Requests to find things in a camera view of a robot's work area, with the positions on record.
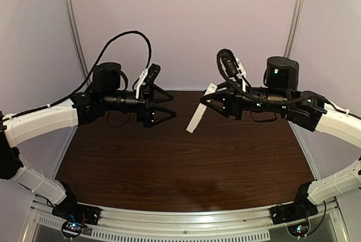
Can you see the left aluminium frame post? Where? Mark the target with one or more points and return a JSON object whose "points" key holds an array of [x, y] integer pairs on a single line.
{"points": [[69, 7]]}

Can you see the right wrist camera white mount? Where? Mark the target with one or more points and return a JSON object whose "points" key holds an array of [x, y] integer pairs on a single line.
{"points": [[235, 70]]}

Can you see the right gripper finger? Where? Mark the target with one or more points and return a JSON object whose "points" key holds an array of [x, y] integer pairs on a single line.
{"points": [[219, 103], [224, 88]]}

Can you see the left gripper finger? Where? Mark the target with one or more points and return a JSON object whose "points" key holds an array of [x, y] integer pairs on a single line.
{"points": [[161, 114], [158, 95]]}

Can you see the front aluminium rail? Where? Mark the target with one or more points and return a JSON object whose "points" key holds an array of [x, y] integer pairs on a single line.
{"points": [[254, 224]]}

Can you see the right aluminium frame post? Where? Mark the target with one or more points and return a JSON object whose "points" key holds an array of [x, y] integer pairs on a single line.
{"points": [[292, 30]]}

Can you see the white remote control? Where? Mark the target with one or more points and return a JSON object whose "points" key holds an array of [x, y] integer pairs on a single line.
{"points": [[200, 110]]}

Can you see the round circuit board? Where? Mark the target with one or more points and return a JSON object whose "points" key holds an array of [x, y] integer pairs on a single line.
{"points": [[299, 230], [72, 230]]}

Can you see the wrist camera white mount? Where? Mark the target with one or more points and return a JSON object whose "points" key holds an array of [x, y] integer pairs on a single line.
{"points": [[235, 70], [147, 78]]}

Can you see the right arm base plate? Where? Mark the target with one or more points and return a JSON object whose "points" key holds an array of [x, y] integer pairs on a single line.
{"points": [[284, 213]]}

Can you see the left round circuit board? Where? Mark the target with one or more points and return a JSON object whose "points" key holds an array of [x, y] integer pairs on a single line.
{"points": [[72, 230]]}

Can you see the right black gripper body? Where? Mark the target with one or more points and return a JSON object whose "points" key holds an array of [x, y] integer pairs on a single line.
{"points": [[236, 105]]}

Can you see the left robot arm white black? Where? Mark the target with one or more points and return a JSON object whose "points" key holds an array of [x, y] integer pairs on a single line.
{"points": [[103, 95]]}

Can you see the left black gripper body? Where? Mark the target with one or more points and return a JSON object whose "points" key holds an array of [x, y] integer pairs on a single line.
{"points": [[141, 116]]}

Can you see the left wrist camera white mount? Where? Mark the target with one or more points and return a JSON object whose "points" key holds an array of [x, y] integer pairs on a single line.
{"points": [[147, 78]]}

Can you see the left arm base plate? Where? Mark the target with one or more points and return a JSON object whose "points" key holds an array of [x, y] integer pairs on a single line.
{"points": [[76, 211]]}

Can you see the right round circuit board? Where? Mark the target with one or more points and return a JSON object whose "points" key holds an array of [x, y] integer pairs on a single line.
{"points": [[299, 230]]}

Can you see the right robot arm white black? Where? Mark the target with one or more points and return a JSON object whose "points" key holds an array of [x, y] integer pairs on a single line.
{"points": [[279, 95]]}

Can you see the aluminium frame post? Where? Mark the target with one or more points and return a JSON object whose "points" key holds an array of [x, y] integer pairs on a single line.
{"points": [[69, 7], [292, 30]]}

